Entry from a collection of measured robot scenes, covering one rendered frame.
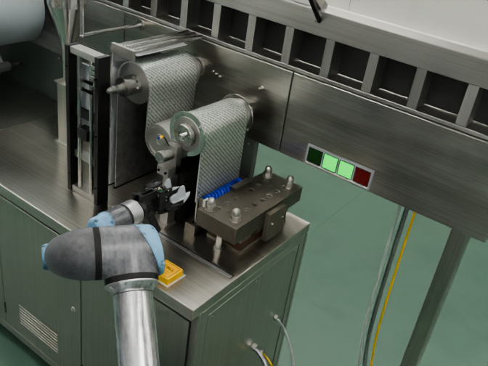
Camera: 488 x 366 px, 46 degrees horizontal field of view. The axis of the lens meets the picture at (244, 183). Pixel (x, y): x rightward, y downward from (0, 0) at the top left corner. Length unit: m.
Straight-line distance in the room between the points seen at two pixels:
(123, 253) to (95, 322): 0.95
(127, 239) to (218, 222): 0.63
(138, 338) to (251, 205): 0.82
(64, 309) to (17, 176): 0.53
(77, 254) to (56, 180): 1.03
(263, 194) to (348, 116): 0.40
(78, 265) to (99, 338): 0.98
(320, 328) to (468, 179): 1.50
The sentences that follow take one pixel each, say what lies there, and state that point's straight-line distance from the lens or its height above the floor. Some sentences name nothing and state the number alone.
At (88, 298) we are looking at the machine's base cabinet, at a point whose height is 0.62.
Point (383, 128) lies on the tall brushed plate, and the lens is 1.84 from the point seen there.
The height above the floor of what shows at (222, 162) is 1.13.
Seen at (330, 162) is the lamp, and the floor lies 1.19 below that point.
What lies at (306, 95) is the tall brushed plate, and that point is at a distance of 1.94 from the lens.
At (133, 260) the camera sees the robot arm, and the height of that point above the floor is 1.27.
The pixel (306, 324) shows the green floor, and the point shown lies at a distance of 3.07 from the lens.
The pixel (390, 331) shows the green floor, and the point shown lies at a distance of 3.19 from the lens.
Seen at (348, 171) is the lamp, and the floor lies 1.19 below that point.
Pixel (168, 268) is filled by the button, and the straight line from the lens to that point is 1.79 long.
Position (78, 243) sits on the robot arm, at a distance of 1.26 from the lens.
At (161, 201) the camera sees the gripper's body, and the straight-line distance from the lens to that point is 1.71.
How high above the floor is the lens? 2.05
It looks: 30 degrees down
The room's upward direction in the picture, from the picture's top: 9 degrees clockwise
